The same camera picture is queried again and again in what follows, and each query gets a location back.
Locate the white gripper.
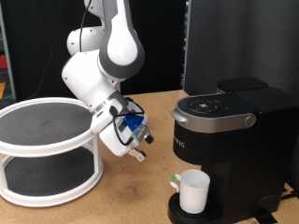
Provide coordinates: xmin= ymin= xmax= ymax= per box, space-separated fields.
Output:
xmin=90 ymin=97 xmax=155 ymax=162

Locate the white mug green-taped handle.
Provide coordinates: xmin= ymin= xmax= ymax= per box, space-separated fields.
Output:
xmin=169 ymin=168 xmax=211 ymax=215

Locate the Keurig lid silver handle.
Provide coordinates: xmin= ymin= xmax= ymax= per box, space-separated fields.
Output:
xmin=170 ymin=92 xmax=260 ymax=134

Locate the black Keurig coffee machine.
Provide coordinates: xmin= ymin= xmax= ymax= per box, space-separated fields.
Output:
xmin=167 ymin=77 xmax=299 ymax=224

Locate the white two-tier turntable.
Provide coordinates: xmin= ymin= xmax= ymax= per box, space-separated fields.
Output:
xmin=0 ymin=96 xmax=105 ymax=208

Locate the black backdrop curtain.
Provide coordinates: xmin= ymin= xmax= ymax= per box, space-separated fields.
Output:
xmin=0 ymin=0 xmax=188 ymax=101

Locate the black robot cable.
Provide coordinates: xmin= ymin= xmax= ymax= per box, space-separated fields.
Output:
xmin=78 ymin=0 xmax=148 ymax=147

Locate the grey metal frame strip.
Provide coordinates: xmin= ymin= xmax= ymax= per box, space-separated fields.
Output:
xmin=180 ymin=0 xmax=191 ymax=91

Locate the grey metal shelf post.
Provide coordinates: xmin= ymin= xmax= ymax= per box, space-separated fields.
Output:
xmin=0 ymin=6 xmax=17 ymax=99

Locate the black power cable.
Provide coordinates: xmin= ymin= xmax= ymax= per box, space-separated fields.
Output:
xmin=279 ymin=186 xmax=299 ymax=201

